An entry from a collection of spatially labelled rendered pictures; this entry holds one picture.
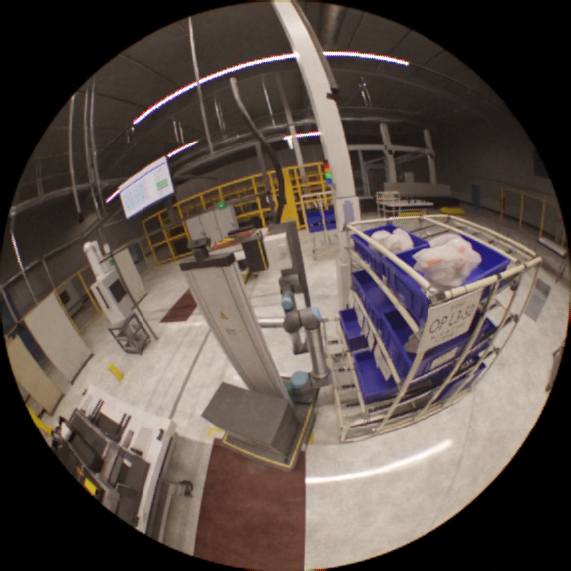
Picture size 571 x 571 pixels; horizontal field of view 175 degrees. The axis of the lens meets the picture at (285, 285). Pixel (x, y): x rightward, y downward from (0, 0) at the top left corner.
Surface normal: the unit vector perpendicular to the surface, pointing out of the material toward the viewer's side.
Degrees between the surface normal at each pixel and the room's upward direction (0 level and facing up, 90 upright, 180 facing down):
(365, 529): 0
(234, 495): 0
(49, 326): 90
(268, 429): 0
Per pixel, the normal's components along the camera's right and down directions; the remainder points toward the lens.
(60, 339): 0.98, -0.15
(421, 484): -0.21, -0.86
